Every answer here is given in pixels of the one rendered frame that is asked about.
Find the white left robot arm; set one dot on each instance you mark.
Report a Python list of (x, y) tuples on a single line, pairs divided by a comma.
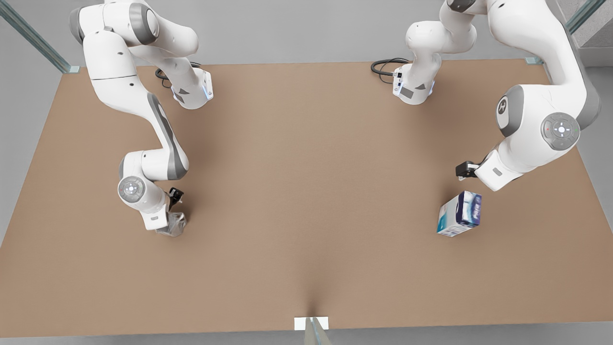
[(531, 115)]

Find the silver frame post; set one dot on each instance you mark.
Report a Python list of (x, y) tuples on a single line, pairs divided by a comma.
[(33, 38), (577, 19), (312, 330)]

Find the blue and white carton box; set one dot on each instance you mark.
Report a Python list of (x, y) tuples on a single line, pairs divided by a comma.
[(459, 214)]

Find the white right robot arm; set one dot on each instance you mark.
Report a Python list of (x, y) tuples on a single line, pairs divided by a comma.
[(119, 91)]

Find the clear glass cup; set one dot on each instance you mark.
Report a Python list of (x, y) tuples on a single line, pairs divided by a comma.
[(172, 224)]

